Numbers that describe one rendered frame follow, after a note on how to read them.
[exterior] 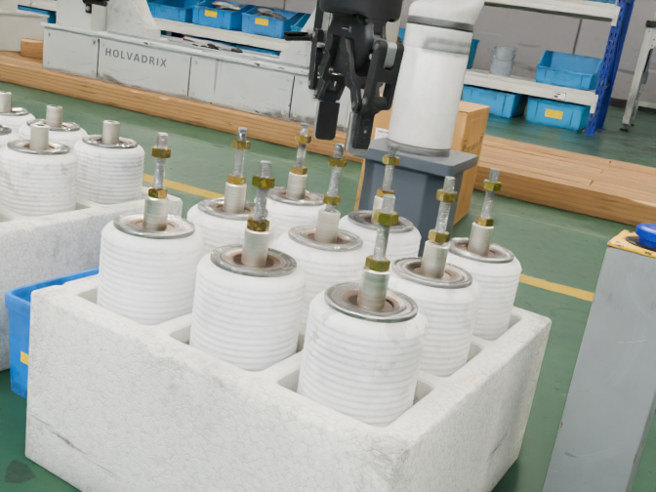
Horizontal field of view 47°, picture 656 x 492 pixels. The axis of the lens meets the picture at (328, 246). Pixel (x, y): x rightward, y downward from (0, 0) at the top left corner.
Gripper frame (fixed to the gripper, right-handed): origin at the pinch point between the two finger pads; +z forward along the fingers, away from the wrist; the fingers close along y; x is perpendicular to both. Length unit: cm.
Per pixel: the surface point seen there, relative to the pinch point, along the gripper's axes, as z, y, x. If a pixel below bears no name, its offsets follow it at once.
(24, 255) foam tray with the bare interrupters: 21.5, 26.6, 25.0
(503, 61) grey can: 0, 351, -305
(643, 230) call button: 3.2, -20.6, -19.6
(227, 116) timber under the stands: 30, 203, -63
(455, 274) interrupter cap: 10.6, -10.9, -8.3
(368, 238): 11.6, 2.8, -6.8
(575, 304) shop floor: 36, 36, -77
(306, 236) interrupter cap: 10.6, 0.4, 1.9
